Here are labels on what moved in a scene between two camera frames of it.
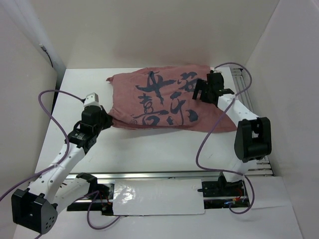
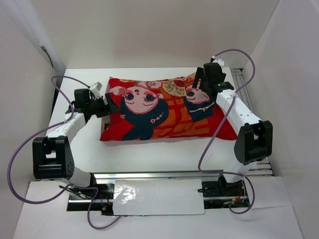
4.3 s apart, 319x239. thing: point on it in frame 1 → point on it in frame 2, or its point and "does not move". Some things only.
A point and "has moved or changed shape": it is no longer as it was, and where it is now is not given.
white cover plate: x=155 y=197 does not move
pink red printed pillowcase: x=162 y=98 has moved or changed shape
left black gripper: x=108 y=122 → x=109 y=108
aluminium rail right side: x=263 y=167 does not move
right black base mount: x=220 y=194 does not move
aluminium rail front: x=153 y=175 does not move
